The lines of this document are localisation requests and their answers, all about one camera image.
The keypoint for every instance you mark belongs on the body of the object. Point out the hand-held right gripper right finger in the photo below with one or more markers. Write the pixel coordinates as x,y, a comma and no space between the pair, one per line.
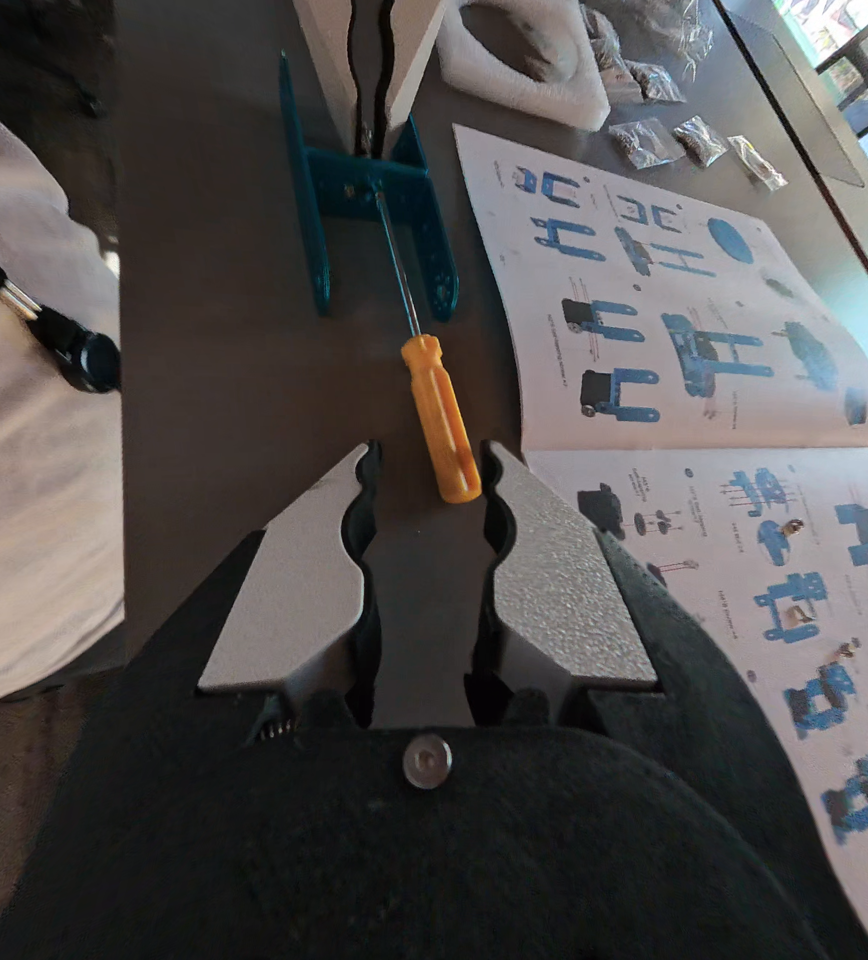
561,592

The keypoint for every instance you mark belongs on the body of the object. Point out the dark desk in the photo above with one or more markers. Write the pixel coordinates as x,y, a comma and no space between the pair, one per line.
216,390

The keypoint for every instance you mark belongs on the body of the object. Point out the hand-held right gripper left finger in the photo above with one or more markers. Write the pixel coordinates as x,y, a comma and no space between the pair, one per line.
291,592

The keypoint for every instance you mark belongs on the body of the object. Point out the black chair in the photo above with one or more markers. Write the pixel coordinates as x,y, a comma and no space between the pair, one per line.
865,75

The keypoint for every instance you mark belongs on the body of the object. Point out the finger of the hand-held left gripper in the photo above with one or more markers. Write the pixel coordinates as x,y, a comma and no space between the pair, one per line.
407,52
325,52

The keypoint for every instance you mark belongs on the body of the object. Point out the blue metal bracket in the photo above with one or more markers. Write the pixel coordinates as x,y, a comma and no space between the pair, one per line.
359,191

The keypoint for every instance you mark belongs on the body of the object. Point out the small clear parts bag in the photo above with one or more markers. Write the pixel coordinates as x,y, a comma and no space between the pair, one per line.
700,139
647,142
605,41
655,81
760,161

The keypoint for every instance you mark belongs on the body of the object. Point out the printed assembly manual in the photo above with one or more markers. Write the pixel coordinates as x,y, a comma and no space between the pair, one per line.
673,360

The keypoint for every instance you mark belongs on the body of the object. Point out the white foam insert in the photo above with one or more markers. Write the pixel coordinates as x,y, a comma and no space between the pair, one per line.
494,79

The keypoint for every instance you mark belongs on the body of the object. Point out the person's white shirt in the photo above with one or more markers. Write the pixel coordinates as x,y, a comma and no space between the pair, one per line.
21,465

